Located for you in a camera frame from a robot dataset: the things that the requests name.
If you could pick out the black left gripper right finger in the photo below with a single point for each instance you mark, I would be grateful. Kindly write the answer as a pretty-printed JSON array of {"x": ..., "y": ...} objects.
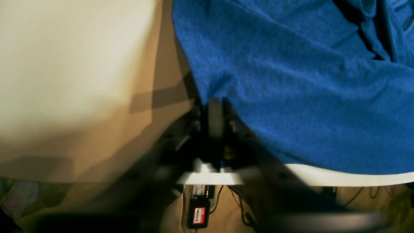
[{"x": 280, "y": 201}]

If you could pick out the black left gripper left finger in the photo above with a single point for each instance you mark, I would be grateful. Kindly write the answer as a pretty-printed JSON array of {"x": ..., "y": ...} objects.
[{"x": 135, "y": 202}]

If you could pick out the dark blue t-shirt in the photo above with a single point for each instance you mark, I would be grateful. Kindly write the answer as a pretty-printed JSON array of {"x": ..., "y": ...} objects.
[{"x": 327, "y": 83}]

